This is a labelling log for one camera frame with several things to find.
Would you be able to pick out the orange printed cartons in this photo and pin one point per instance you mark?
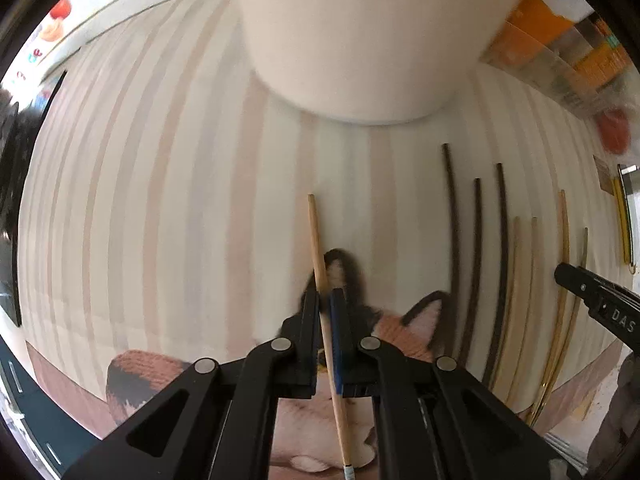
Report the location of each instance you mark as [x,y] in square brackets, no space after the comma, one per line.
[555,40]

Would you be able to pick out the red round object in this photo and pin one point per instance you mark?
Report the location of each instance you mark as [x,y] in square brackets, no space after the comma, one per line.
[614,129]

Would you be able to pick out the light wooden chopstick white tip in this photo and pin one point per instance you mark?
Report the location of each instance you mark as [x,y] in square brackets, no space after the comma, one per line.
[316,245]

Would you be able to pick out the striped cat print placemat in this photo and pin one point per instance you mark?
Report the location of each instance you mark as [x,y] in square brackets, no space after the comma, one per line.
[175,185]

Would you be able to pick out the colourful printed sheet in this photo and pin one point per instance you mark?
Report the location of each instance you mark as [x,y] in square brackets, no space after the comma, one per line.
[50,30]

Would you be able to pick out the golden chopstick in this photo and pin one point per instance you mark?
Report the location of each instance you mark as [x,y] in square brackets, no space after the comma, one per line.
[580,270]
[565,260]

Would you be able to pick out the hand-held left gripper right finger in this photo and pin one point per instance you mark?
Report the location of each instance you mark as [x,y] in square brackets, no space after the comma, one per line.
[336,340]

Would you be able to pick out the grey cloth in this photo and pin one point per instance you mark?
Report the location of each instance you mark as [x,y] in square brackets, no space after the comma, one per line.
[620,420]

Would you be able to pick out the yellow chopstick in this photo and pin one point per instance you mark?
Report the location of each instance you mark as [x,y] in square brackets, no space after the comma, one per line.
[624,225]

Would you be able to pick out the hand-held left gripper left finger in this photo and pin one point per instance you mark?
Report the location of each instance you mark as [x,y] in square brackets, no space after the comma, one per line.
[304,332]

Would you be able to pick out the white cylindrical utensil holder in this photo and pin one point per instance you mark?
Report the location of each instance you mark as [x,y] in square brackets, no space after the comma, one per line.
[360,35]

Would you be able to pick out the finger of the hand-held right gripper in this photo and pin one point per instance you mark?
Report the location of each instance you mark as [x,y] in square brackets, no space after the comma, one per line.
[600,302]

